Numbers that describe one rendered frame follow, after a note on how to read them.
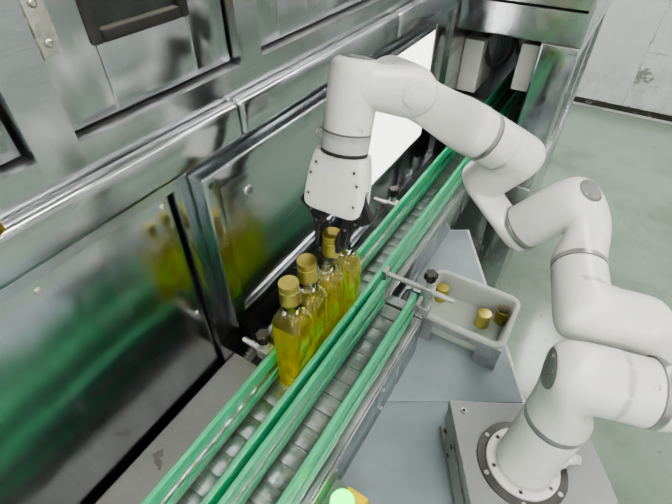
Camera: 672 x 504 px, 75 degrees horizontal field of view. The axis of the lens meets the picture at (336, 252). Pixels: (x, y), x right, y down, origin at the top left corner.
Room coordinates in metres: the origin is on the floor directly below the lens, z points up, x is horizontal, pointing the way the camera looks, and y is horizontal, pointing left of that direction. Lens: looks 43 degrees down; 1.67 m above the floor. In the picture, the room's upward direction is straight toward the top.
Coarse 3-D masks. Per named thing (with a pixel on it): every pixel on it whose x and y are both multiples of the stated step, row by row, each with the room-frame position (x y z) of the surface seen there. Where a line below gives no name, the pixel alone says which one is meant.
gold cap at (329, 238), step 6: (330, 228) 0.59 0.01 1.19; (336, 228) 0.59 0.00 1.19; (324, 234) 0.57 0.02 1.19; (330, 234) 0.57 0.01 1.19; (336, 234) 0.57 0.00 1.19; (324, 240) 0.56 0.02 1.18; (330, 240) 0.56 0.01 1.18; (336, 240) 0.56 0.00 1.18; (324, 246) 0.56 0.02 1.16; (330, 246) 0.56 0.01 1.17; (324, 252) 0.56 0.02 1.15; (330, 252) 0.56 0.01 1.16
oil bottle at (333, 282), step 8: (336, 272) 0.58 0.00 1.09; (320, 280) 0.56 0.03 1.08; (328, 280) 0.56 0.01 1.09; (336, 280) 0.56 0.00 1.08; (328, 288) 0.55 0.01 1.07; (336, 288) 0.56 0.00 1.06; (328, 296) 0.55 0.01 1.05; (336, 296) 0.56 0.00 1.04; (328, 304) 0.55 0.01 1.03; (336, 304) 0.56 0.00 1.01; (336, 312) 0.56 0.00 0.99; (336, 320) 0.56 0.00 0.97
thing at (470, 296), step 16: (448, 272) 0.82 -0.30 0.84; (464, 288) 0.79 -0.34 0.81; (480, 288) 0.77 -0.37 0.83; (416, 304) 0.71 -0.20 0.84; (432, 304) 0.77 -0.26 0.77; (448, 304) 0.77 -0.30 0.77; (464, 304) 0.77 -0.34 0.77; (480, 304) 0.76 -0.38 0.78; (496, 304) 0.74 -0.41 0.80; (512, 304) 0.72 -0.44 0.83; (432, 320) 0.67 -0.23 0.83; (448, 320) 0.72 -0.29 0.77; (464, 320) 0.72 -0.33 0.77; (512, 320) 0.66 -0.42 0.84; (480, 336) 0.61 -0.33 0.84; (496, 336) 0.67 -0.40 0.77
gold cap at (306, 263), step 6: (300, 258) 0.54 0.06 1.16; (306, 258) 0.54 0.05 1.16; (312, 258) 0.54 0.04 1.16; (300, 264) 0.52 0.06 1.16; (306, 264) 0.52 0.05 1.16; (312, 264) 0.52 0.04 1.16; (300, 270) 0.52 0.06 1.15; (306, 270) 0.52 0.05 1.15; (312, 270) 0.52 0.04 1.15; (300, 276) 0.52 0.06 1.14; (306, 276) 0.52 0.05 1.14; (312, 276) 0.52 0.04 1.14; (300, 282) 0.52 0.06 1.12; (306, 282) 0.52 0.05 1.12; (312, 282) 0.52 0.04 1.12
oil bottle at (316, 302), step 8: (320, 288) 0.53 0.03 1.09; (304, 296) 0.51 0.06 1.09; (312, 296) 0.51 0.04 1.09; (320, 296) 0.52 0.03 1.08; (304, 304) 0.51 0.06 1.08; (312, 304) 0.50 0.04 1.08; (320, 304) 0.52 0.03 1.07; (312, 312) 0.50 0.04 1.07; (320, 312) 0.52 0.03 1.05; (328, 312) 0.54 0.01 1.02; (320, 320) 0.51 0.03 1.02; (328, 320) 0.54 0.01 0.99; (320, 328) 0.51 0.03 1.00; (328, 328) 0.54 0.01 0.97; (320, 336) 0.51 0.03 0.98; (320, 344) 0.51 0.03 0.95
